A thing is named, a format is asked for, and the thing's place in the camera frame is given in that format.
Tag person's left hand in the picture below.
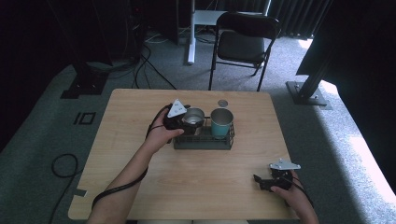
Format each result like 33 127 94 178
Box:
144 116 186 156

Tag angled black stand with base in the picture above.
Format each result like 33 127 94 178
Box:
285 60 333 111

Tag dark pleated curtain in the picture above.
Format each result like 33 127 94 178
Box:
267 0 334 41

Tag dark wire basket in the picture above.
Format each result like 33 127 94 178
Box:
172 116 236 151

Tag right hand-held gripper cable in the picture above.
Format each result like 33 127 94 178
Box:
280 174 315 209

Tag black folding chair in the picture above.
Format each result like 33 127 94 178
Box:
207 11 282 93

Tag short metal cup brown band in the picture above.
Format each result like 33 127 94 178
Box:
181 107 206 135

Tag black cable loop on floor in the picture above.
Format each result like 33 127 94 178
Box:
49 153 84 224

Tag black stand with base plate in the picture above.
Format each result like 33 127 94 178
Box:
60 0 110 100

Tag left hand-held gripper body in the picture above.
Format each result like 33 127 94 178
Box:
163 98 190 131

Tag person's right hand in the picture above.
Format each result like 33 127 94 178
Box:
269 175 308 210

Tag black floor cables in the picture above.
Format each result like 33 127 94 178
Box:
132 43 177 91

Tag tall teal metal cup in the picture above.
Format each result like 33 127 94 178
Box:
209 107 234 140

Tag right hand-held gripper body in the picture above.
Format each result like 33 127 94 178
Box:
266 158 302 191

